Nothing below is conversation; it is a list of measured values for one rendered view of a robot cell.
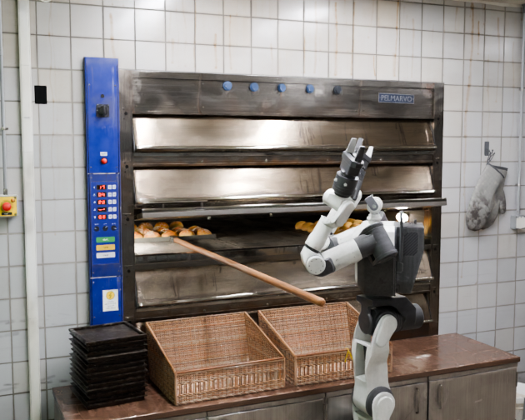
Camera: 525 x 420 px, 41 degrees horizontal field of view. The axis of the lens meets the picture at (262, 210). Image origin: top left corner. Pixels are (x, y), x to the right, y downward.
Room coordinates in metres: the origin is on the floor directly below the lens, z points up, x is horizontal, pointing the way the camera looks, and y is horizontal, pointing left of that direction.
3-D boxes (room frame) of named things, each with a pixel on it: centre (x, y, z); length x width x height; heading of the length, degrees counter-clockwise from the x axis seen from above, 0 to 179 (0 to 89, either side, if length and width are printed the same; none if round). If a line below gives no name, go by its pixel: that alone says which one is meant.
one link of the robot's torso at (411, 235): (3.04, -0.55, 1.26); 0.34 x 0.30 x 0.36; 169
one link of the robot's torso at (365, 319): (3.08, -0.57, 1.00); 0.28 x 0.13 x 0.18; 114
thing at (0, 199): (3.22, 1.17, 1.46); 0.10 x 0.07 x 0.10; 114
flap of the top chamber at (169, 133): (3.86, -0.19, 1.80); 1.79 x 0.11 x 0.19; 114
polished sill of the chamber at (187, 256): (3.88, -0.18, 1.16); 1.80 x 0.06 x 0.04; 114
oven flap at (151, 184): (3.86, -0.19, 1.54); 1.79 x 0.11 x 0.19; 114
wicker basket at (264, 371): (3.38, 0.24, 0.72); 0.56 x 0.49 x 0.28; 115
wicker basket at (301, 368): (3.62, -0.32, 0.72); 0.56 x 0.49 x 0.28; 113
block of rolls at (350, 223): (4.49, -0.54, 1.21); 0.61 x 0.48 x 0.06; 24
